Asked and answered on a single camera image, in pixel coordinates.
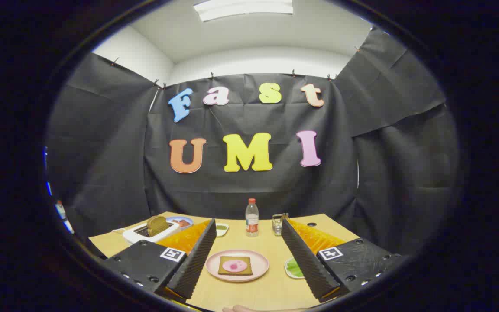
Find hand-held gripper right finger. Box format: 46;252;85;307
281;218;407;303

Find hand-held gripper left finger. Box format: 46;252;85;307
101;219;217;300

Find green lettuce leaf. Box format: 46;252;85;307
286;259;305;278

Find brown toast bread slice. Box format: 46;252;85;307
147;215;170;237

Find pink plate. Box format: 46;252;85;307
205;249;270;283

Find small white square dish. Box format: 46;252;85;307
284;257;306;280

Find square bread slice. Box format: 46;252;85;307
217;256;253;276

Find pink ham slice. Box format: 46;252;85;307
222;260;248;273

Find metal mesh utensil holder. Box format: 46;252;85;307
272;213;290;237

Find blue plate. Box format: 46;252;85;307
166;216;194;230

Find clear plastic bottle red cap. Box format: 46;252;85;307
245;198;259;237

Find white toaster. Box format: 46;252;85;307
122;221;181;244

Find black backdrop cloth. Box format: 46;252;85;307
46;28;462;256

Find white plastic bottle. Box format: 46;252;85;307
55;200;75;234

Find ceiling light panel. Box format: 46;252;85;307
193;0;294;23

